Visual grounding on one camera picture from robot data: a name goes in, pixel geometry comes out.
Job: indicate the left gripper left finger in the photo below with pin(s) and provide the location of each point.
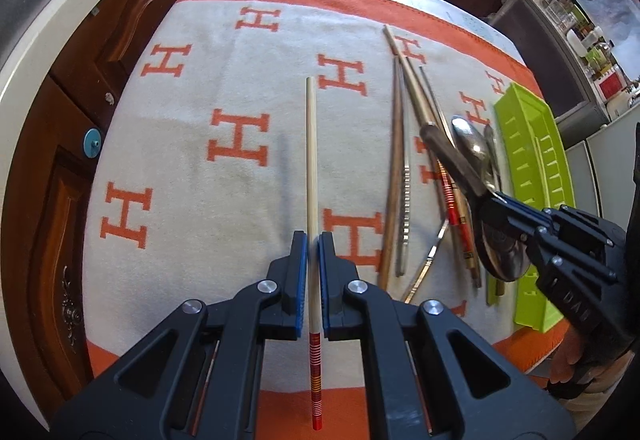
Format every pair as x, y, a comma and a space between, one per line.
285, 315

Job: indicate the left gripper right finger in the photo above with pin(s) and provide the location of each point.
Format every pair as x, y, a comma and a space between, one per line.
338, 318

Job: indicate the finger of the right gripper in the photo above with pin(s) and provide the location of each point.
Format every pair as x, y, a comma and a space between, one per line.
509, 216
496, 250

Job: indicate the wooden handled spoon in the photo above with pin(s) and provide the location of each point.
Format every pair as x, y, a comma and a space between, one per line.
467, 180

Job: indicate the bamboo chopstick red end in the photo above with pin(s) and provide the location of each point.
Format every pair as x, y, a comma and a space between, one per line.
419, 110

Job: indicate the red banded cream chopstick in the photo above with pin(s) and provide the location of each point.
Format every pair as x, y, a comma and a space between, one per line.
313, 274

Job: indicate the steel chopstick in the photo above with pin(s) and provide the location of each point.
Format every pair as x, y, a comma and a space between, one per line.
405, 192

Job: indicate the dark wooden chopstick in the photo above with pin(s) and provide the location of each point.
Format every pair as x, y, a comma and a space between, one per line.
393, 191

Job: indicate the thin brown chopstick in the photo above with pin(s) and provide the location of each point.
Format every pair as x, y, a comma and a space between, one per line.
426, 265

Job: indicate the steel utensil handle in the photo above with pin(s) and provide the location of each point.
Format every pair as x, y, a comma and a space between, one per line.
490, 139

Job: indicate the large steel spoon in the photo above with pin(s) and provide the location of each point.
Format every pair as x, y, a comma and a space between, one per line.
473, 147

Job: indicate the white kitchen countertop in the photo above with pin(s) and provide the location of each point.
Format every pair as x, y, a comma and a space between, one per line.
31, 56

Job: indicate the person's right hand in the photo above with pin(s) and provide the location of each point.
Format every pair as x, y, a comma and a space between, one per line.
566, 357

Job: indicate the lime green utensil tray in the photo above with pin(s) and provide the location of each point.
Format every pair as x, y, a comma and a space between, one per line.
540, 178

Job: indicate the orange H pattern cloth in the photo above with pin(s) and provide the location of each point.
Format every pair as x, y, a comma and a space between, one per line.
201, 180

